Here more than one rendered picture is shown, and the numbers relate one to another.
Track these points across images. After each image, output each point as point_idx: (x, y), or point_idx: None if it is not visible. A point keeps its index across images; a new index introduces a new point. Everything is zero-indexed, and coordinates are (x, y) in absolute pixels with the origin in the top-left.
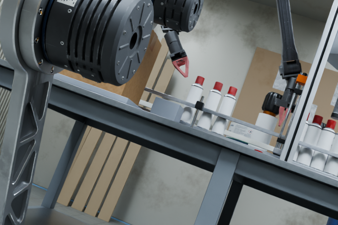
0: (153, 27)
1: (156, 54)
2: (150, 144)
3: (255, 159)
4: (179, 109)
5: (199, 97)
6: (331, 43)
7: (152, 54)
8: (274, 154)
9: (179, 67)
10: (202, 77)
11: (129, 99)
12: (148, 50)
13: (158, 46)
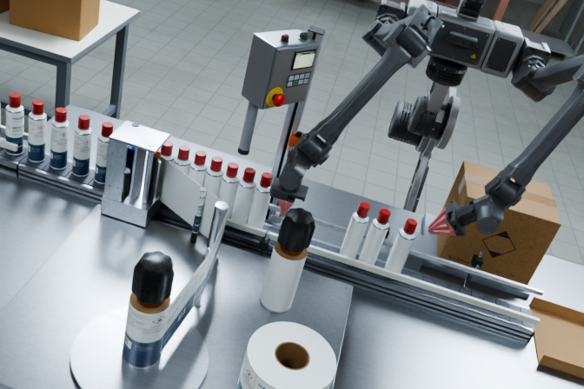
0: (436, 144)
1: (461, 204)
2: None
3: None
4: (396, 232)
5: (394, 240)
6: None
7: (458, 200)
8: (275, 226)
9: (444, 224)
10: (409, 218)
11: (438, 234)
12: (457, 190)
13: (463, 194)
